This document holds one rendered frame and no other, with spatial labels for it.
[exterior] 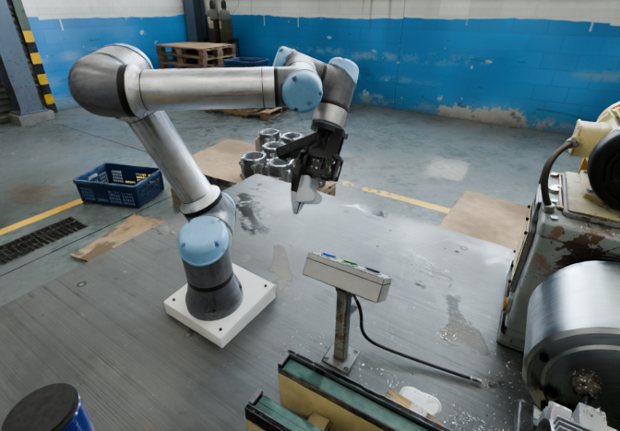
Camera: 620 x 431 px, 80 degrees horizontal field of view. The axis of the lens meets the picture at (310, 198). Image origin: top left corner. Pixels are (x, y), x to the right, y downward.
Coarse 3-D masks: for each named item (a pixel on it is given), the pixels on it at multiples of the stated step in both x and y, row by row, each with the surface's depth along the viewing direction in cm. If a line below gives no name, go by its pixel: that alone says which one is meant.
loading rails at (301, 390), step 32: (288, 352) 74; (288, 384) 73; (320, 384) 69; (352, 384) 68; (256, 416) 63; (288, 416) 63; (320, 416) 71; (352, 416) 66; (384, 416) 63; (416, 416) 62
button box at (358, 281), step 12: (312, 252) 78; (312, 264) 77; (324, 264) 76; (336, 264) 74; (348, 264) 75; (312, 276) 76; (324, 276) 75; (336, 276) 74; (348, 276) 73; (360, 276) 72; (372, 276) 71; (384, 276) 74; (348, 288) 73; (360, 288) 72; (372, 288) 71; (384, 288) 72; (372, 300) 70; (384, 300) 75
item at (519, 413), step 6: (522, 402) 54; (516, 408) 55; (522, 408) 53; (528, 408) 53; (516, 414) 54; (522, 414) 52; (528, 414) 52; (516, 420) 52; (522, 420) 52; (528, 420) 52; (534, 420) 52; (516, 426) 51; (522, 426) 51; (528, 426) 51; (534, 426) 52
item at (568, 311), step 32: (544, 288) 66; (576, 288) 60; (608, 288) 57; (544, 320) 59; (576, 320) 54; (608, 320) 52; (544, 352) 56; (576, 352) 53; (608, 352) 51; (544, 384) 58; (576, 384) 53; (608, 384) 53; (608, 416) 55
